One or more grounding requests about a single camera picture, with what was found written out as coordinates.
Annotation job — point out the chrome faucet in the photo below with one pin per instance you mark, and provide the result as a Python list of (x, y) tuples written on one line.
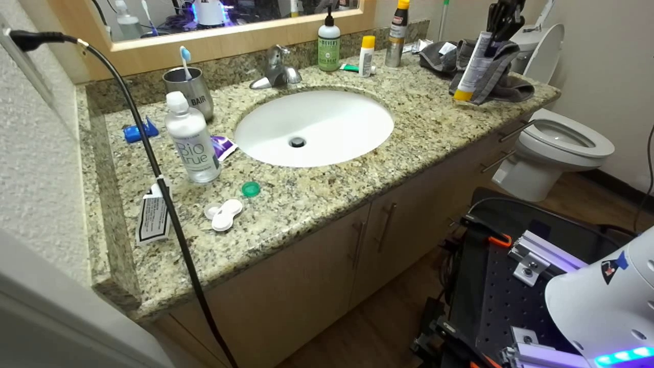
[(276, 68)]

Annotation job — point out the white toilet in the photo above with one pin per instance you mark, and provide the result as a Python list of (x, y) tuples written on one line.
[(552, 146)]

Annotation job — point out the black robot cart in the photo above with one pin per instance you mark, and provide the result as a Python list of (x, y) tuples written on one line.
[(491, 293)]

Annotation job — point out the blue white toothbrush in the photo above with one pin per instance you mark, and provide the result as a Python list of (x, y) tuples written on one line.
[(185, 58)]

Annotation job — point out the green pump soap bottle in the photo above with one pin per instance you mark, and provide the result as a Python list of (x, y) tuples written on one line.
[(329, 43)]

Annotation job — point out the orange clamp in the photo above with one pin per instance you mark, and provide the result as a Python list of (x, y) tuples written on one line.
[(502, 240)]

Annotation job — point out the green toothpaste tube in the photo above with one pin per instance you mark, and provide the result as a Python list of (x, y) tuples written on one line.
[(351, 68)]

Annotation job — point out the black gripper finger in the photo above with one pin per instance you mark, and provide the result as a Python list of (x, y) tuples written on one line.
[(517, 14), (498, 19)]

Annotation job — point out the small white yellow-capped bottle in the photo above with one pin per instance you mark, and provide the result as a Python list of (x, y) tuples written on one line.
[(367, 55)]

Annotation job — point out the purple packet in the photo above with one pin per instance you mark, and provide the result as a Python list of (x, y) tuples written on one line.
[(225, 146)]

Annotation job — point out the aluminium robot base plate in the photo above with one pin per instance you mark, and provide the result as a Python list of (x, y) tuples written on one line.
[(544, 255)]

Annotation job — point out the white oval sink basin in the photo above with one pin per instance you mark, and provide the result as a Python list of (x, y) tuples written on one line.
[(313, 124)]

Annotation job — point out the wooden vanity cabinet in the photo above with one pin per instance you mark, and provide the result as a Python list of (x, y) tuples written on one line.
[(292, 293)]

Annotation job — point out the white door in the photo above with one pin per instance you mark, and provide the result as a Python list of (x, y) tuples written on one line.
[(62, 320)]

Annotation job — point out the clear solution bottle white cap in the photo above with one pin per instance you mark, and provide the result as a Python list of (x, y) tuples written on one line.
[(192, 143)]

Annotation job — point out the wood-framed mirror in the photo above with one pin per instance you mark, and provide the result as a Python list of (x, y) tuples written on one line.
[(204, 37)]

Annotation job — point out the tall white yellow-capped tube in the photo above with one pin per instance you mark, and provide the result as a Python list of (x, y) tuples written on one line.
[(472, 68)]

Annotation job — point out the green round cap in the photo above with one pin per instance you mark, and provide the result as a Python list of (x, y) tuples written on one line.
[(249, 188)]

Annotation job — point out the metal cup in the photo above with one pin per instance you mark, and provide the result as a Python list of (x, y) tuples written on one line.
[(190, 92)]

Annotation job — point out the blue plastic item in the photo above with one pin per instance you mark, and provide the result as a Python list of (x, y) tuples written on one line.
[(140, 131)]

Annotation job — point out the dark crumpled towel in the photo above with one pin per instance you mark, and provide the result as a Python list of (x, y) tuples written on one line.
[(507, 68)]

